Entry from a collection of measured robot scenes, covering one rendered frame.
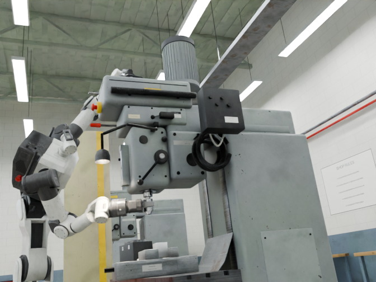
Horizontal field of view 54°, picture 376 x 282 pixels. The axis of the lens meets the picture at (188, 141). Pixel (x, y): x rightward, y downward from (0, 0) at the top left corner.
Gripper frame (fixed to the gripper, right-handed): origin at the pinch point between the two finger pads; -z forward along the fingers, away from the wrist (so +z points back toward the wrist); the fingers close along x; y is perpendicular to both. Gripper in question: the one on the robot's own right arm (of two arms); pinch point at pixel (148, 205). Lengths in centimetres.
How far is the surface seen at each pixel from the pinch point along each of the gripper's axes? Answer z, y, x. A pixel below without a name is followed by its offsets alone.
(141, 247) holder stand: 7.5, 17.9, 31.6
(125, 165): 10.2, -20.0, -5.4
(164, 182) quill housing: -9.0, -9.3, -7.4
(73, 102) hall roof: 232, -415, 731
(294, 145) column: -80, -25, 3
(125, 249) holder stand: 17.3, 18.2, 39.3
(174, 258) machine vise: -11.1, 26.8, -20.6
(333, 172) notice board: -296, -100, 436
